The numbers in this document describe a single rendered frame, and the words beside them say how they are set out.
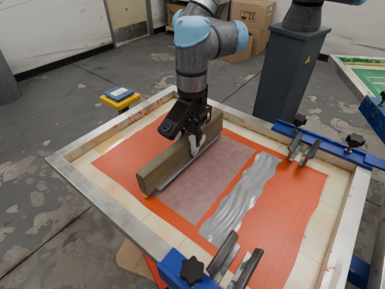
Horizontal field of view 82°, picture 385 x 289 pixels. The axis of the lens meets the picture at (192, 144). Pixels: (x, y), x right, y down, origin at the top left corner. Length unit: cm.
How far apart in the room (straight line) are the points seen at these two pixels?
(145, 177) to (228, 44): 37
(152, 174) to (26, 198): 169
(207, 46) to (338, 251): 51
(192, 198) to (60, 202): 151
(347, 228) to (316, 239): 7
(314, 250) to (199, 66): 49
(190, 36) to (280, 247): 50
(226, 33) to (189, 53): 11
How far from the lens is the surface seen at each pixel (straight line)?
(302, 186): 72
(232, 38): 57
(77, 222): 186
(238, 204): 62
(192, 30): 49
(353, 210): 68
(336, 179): 79
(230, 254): 53
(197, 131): 59
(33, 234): 195
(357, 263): 70
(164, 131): 54
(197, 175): 67
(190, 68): 51
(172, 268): 50
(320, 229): 66
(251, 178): 68
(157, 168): 57
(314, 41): 114
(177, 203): 62
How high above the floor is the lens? 147
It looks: 43 degrees down
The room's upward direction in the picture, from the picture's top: straight up
